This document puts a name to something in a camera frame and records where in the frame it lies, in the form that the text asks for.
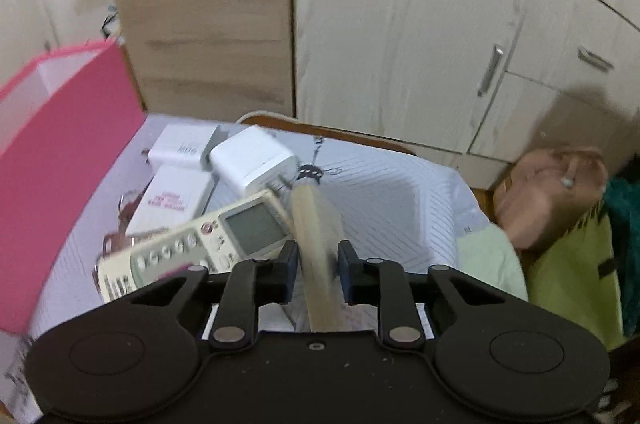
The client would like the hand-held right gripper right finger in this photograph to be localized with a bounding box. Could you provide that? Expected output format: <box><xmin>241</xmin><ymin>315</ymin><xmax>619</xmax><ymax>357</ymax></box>
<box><xmin>336</xmin><ymin>240</ymin><xmax>523</xmax><ymax>351</ymax></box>

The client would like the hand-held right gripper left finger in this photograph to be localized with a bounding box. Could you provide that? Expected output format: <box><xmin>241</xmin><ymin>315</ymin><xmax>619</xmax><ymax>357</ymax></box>
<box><xmin>117</xmin><ymin>240</ymin><xmax>301</xmax><ymax>352</ymax></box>

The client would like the beige wooden stick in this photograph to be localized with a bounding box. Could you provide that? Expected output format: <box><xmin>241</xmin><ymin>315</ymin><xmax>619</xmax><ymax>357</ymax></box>
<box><xmin>289</xmin><ymin>181</ymin><xmax>351</xmax><ymax>334</ymax></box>

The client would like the beige remote control with screen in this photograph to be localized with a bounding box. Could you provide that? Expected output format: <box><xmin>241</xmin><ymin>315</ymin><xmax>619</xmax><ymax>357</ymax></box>
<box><xmin>96</xmin><ymin>188</ymin><xmax>297</xmax><ymax>304</ymax></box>

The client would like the white remote with cover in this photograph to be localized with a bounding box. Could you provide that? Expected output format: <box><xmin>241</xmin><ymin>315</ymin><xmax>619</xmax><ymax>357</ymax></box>
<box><xmin>208</xmin><ymin>125</ymin><xmax>298</xmax><ymax>197</ymax></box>

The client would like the white remote with red label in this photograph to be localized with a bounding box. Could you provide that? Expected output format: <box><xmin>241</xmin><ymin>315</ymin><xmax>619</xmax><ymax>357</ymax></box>
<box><xmin>125</xmin><ymin>164</ymin><xmax>217</xmax><ymax>237</ymax></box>

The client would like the pink cardboard box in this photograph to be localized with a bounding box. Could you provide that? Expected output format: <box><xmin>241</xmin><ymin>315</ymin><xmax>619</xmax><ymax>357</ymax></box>
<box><xmin>0</xmin><ymin>38</ymin><xmax>149</xmax><ymax>337</ymax></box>

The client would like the dark patterned hair clip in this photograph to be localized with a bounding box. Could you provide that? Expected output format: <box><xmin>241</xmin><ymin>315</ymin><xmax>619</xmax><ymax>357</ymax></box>
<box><xmin>296</xmin><ymin>138</ymin><xmax>328</xmax><ymax>184</ymax></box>

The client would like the pale green blanket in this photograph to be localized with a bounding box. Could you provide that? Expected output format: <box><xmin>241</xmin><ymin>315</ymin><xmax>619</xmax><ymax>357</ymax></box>
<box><xmin>456</xmin><ymin>223</ymin><xmax>530</xmax><ymax>303</ymax></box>

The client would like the white flat power adapter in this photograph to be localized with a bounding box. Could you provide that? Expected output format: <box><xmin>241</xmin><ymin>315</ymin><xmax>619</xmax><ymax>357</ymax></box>
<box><xmin>141</xmin><ymin>124</ymin><xmax>223</xmax><ymax>170</ymax></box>

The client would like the yellow-green cloth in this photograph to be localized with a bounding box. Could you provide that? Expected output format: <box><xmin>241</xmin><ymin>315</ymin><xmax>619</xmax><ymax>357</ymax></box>
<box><xmin>524</xmin><ymin>203</ymin><xmax>627</xmax><ymax>351</ymax></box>

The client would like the wooden wardrobe side panel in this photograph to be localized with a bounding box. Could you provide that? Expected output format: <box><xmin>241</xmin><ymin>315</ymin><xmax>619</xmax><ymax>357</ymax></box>
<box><xmin>99</xmin><ymin>0</ymin><xmax>297</xmax><ymax>121</ymax></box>

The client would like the teal fuzzy cloth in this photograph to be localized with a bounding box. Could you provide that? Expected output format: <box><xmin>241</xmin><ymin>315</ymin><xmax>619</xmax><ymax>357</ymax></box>
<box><xmin>604</xmin><ymin>176</ymin><xmax>640</xmax><ymax>341</ymax></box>

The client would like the white cable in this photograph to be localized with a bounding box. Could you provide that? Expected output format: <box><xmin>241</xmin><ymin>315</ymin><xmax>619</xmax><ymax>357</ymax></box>
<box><xmin>234</xmin><ymin>109</ymin><xmax>297</xmax><ymax>126</ymax></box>

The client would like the long metal wardrobe handle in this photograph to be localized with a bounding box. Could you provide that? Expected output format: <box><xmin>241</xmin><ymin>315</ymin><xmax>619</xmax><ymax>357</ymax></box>
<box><xmin>476</xmin><ymin>44</ymin><xmax>506</xmax><ymax>98</ymax></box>

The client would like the short metal wardrobe handle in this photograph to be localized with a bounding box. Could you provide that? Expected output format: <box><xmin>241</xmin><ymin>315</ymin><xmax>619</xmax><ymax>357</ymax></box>
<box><xmin>576</xmin><ymin>45</ymin><xmax>616</xmax><ymax>72</ymax></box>

